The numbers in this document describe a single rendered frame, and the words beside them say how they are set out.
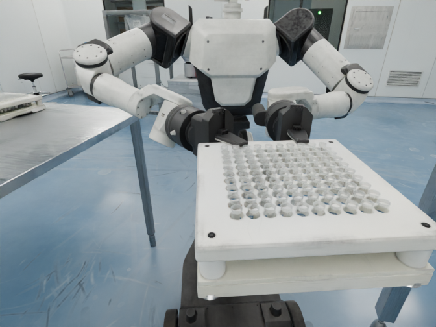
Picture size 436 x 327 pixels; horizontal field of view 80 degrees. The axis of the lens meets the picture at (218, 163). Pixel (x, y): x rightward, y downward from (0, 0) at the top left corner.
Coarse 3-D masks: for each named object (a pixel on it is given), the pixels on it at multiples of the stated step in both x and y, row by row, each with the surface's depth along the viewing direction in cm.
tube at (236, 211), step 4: (236, 204) 27; (232, 208) 27; (236, 208) 28; (240, 208) 27; (232, 212) 27; (236, 212) 26; (240, 212) 27; (232, 216) 27; (236, 216) 27; (240, 216) 27
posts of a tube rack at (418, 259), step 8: (400, 256) 28; (408, 256) 27; (416, 256) 26; (424, 256) 26; (200, 264) 26; (208, 264) 25; (216, 264) 25; (224, 264) 26; (408, 264) 27; (416, 264) 27; (424, 264) 27; (200, 272) 26; (208, 272) 25; (216, 272) 25
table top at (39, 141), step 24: (24, 120) 118; (48, 120) 118; (72, 120) 118; (96, 120) 118; (120, 120) 118; (0, 144) 93; (24, 144) 93; (48, 144) 93; (72, 144) 93; (0, 168) 76; (24, 168) 76; (48, 168) 82; (0, 192) 68
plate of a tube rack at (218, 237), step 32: (352, 160) 38; (224, 192) 31; (256, 192) 31; (384, 192) 31; (224, 224) 26; (256, 224) 26; (288, 224) 26; (320, 224) 26; (352, 224) 26; (384, 224) 26; (416, 224) 26; (224, 256) 24; (256, 256) 24; (288, 256) 25
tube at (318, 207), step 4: (316, 204) 28; (320, 204) 28; (324, 204) 27; (312, 208) 28; (316, 208) 27; (320, 208) 27; (324, 208) 27; (312, 212) 28; (316, 212) 27; (320, 212) 27
